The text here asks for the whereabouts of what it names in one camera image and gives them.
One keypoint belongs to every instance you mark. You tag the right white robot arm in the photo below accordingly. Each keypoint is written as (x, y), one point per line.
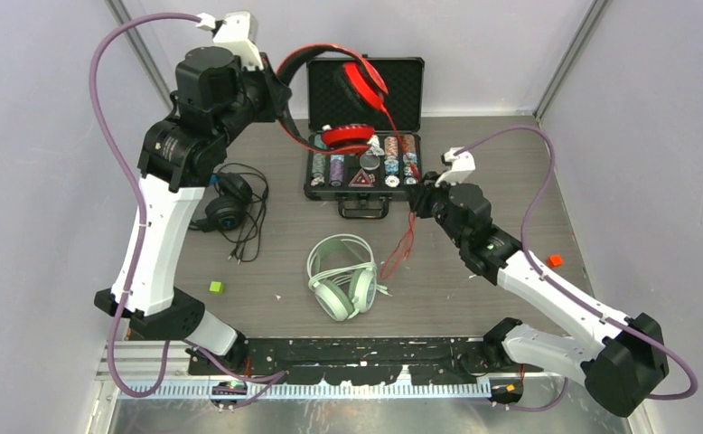
(617, 358)

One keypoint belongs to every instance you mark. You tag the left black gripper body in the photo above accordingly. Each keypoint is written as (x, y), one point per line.
(257, 100)

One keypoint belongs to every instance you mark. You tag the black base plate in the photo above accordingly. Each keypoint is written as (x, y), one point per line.
(359, 361)

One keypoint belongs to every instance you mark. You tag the orange cube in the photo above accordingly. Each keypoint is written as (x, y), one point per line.
(555, 261)

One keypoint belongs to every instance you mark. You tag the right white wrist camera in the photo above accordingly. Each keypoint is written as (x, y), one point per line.
(459, 165)

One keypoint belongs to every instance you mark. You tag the red headphones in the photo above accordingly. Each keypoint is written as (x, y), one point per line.
(360, 81)

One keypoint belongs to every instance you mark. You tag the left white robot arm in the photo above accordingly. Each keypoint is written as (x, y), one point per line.
(173, 179)

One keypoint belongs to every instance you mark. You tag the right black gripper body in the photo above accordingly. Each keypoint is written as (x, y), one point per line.
(435, 201)

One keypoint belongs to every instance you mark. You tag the green cube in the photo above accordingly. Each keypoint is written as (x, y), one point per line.
(216, 287)

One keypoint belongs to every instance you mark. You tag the blue black headphones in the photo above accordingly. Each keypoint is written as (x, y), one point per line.
(228, 210)

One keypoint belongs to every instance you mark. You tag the mint green headphones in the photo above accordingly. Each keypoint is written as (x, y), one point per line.
(344, 292)

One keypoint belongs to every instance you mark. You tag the black poker chip case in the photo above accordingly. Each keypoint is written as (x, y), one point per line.
(364, 159)

